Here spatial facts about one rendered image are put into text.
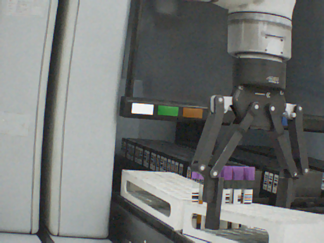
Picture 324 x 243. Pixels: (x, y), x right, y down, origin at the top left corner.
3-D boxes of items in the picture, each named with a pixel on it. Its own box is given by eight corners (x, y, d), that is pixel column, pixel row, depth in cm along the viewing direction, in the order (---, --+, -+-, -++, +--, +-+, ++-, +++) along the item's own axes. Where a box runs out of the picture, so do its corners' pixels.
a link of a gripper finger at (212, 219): (224, 177, 89) (219, 177, 89) (218, 230, 89) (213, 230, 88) (214, 176, 92) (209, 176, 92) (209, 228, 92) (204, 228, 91)
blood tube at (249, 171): (236, 240, 101) (243, 166, 101) (247, 240, 101) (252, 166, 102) (240, 241, 99) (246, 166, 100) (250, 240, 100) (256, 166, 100)
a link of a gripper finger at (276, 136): (253, 107, 94) (261, 103, 95) (283, 180, 96) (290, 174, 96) (266, 107, 91) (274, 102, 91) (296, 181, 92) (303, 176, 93)
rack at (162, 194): (118, 201, 131) (121, 169, 131) (169, 204, 134) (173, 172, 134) (174, 238, 103) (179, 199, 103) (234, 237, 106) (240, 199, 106)
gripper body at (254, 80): (243, 52, 88) (241, 127, 87) (298, 62, 91) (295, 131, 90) (219, 57, 95) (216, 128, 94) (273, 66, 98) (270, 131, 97)
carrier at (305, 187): (316, 199, 140) (319, 171, 140) (320, 200, 139) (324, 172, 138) (269, 199, 137) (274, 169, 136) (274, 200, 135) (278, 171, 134)
